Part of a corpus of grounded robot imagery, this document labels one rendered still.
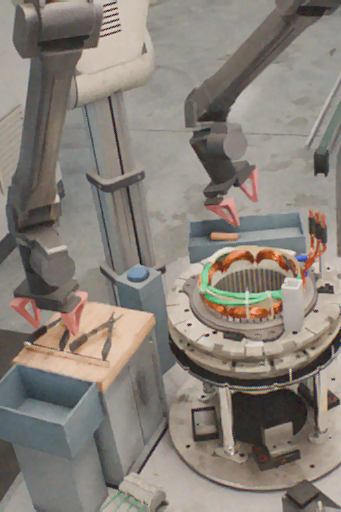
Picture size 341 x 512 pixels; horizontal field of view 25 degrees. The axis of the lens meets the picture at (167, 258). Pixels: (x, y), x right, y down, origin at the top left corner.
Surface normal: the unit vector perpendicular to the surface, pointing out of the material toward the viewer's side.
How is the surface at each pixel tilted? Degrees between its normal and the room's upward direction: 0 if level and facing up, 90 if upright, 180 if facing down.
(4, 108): 89
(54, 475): 90
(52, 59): 117
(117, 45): 90
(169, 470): 0
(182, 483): 0
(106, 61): 90
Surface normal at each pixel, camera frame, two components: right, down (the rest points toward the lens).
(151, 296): 0.75, 0.27
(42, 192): 0.47, 0.76
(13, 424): -0.43, 0.54
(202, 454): -0.13, -0.83
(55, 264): 0.53, 0.40
